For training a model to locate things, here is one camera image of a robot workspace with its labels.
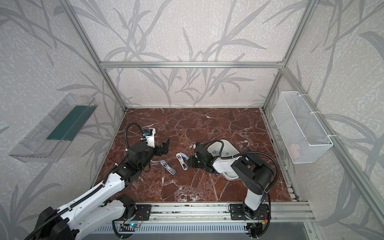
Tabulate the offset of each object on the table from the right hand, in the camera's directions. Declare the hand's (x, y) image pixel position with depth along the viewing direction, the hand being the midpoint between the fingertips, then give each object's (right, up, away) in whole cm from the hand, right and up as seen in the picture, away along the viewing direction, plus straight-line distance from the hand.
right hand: (189, 157), depth 91 cm
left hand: (-12, +16, -12) cm, 23 cm away
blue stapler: (-12, -6, -3) cm, 14 cm away
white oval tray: (+17, +4, -31) cm, 36 cm away
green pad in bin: (-48, +20, -28) cm, 59 cm away
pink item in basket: (+54, +8, -19) cm, 58 cm away
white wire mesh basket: (+50, +14, -32) cm, 61 cm away
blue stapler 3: (-3, +1, 0) cm, 3 cm away
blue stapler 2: (-4, -3, -1) cm, 5 cm away
